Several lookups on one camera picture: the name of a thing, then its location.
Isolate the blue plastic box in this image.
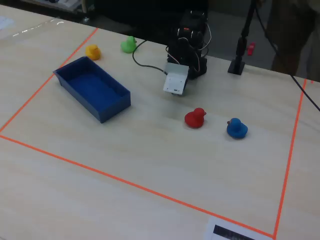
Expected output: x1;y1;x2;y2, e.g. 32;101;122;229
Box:
52;56;132;124

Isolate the orange tape strip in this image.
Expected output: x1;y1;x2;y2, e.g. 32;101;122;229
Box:
272;78;308;239
0;27;99;133
0;134;275;238

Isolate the black camera stand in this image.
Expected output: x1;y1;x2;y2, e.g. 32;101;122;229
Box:
227;0;259;75

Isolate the green rubber duck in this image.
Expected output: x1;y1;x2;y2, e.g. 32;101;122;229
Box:
120;35;138;54

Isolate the black camera cable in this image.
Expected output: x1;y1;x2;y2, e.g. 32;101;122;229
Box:
131;39;168;75

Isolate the blue rubber duck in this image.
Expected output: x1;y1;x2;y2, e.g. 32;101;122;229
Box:
226;117;249;140

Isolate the red rubber duck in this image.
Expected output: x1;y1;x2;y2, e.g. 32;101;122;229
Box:
184;107;208;129

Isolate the yellow rubber duck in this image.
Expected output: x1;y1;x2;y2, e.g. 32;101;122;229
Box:
85;44;102;61

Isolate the brown clothed person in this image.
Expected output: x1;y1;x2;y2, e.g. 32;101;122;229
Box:
266;0;320;82

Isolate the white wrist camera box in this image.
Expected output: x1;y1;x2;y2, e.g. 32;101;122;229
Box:
162;62;190;97

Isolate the white paper label black bar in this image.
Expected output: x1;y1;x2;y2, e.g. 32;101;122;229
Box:
204;216;274;240

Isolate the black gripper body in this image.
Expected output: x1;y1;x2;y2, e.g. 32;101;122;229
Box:
166;37;201;69

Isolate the grey furniture leg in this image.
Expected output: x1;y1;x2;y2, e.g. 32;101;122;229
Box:
80;0;92;23

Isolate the red clamp knob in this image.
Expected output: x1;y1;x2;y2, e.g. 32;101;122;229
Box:
246;42;257;57

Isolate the long black cable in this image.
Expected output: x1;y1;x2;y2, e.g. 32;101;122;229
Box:
253;4;320;112

